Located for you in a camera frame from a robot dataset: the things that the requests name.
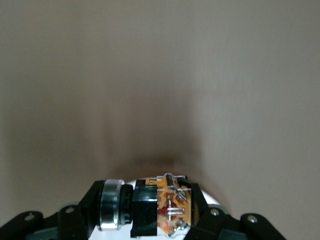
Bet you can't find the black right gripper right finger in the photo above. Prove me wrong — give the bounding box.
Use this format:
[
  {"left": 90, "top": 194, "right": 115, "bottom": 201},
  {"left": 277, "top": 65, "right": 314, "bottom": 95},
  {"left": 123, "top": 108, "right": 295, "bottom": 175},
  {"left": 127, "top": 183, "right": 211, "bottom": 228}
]
[{"left": 184, "top": 182, "right": 287, "bottom": 240}]

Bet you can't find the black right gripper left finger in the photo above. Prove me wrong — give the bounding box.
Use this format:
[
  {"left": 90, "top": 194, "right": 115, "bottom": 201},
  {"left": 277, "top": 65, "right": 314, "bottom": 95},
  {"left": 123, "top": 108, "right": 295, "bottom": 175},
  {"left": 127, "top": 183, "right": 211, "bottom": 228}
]
[{"left": 0, "top": 179, "right": 105, "bottom": 240}]

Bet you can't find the orange push-button switch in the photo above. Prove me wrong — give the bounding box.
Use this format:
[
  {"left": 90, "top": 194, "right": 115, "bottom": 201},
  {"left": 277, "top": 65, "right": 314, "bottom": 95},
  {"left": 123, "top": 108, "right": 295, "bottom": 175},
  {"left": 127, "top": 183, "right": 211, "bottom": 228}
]
[{"left": 98, "top": 172, "right": 201, "bottom": 239}]

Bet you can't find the pink round plate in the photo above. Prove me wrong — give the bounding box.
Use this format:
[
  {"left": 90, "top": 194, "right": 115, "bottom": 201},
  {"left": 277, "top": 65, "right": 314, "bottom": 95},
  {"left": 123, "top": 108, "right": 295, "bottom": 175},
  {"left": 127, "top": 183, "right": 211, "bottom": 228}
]
[{"left": 88, "top": 178, "right": 230, "bottom": 240}]

